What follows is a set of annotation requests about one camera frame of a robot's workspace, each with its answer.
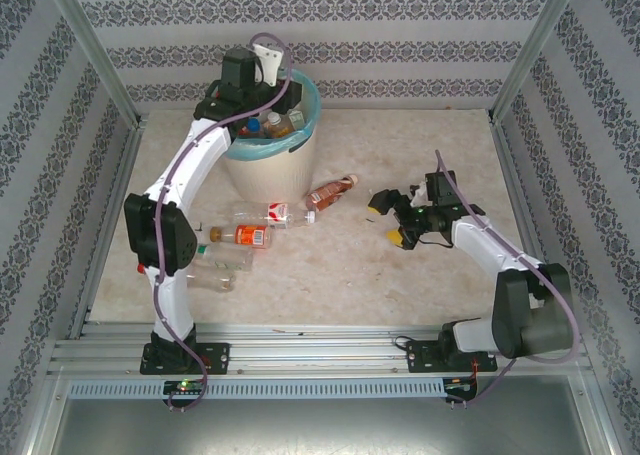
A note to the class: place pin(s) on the circuit board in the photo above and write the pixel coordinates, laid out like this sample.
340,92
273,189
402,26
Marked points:
185,386
457,385

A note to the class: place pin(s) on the cream ribbed waste bin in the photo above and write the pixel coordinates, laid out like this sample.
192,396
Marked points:
280,175

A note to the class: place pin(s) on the right circuit board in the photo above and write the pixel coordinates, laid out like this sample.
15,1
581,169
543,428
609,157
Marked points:
457,385

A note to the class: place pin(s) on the aluminium side rail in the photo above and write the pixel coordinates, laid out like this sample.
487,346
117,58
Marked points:
515,185
117,185

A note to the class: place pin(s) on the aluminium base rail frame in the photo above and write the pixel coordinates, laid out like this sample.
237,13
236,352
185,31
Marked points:
310,350

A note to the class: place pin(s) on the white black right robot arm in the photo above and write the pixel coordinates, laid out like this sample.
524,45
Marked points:
525,315

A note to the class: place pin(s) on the clear bottle green label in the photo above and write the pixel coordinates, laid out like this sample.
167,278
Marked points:
230,258

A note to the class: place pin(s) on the orange label bottle brown cap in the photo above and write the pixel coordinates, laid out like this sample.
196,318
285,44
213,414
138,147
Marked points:
250,235

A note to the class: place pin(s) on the teal plastic bin liner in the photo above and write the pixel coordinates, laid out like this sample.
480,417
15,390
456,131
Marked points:
310,105

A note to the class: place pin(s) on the clear bottle red white label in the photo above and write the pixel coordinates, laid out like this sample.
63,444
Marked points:
277,214

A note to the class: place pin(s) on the left circuit board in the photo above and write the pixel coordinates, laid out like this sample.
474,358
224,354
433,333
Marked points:
185,386

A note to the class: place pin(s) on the brown drink bottle beige cap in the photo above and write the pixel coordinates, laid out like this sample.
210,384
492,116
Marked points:
325,194

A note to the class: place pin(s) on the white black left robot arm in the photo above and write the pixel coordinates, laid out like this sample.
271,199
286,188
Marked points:
175,240

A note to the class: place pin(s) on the aluminium corner post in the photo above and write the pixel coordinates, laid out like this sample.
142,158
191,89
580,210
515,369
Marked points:
90,45
540,40

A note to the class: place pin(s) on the clear bottle red cap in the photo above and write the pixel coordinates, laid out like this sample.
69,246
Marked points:
215,282

